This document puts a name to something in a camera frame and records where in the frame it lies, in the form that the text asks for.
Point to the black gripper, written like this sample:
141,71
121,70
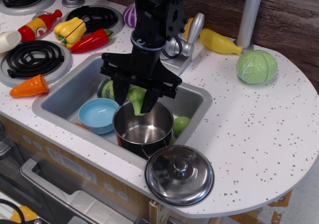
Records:
143,68

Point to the green toy broccoli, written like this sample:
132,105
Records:
136,96

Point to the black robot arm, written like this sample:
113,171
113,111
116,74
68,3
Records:
158,21

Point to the stainless steel pot lid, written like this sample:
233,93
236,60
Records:
179,176

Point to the green pea can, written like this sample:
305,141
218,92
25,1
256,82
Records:
105,90

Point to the light blue bowl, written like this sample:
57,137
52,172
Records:
97,115

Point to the green toy apple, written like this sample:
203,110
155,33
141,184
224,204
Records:
179,124

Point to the silver toy faucet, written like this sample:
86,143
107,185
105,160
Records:
177,54

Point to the red toy chili pepper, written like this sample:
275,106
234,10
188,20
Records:
95,40

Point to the grey sink basin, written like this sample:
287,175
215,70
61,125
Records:
64,99

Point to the purple striped toy onion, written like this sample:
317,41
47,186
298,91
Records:
130,16

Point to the yellow toy corn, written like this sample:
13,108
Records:
187,28

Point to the back right stove burner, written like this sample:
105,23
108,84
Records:
97,17

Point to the stove burner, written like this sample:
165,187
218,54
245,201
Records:
24,7
97,17
30,59

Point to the yellow toy bell pepper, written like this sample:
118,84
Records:
70,32

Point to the yellow toy squash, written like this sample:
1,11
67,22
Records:
218,43

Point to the orange toy carrot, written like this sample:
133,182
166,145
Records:
34,86

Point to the grey stove knob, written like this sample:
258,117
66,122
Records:
72,3

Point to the front left stove burner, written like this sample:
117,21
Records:
30,59

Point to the red toy ketchup bottle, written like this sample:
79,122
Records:
38,26

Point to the green toy cabbage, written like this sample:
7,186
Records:
257,66

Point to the white toy bottle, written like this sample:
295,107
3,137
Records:
9,40

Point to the back left stove burner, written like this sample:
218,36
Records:
24,7

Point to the grey metal pole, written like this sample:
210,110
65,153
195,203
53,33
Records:
247,25

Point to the yellow object on floor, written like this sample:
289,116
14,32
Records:
27,213

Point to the silver oven door handle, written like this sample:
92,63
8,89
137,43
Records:
75,196

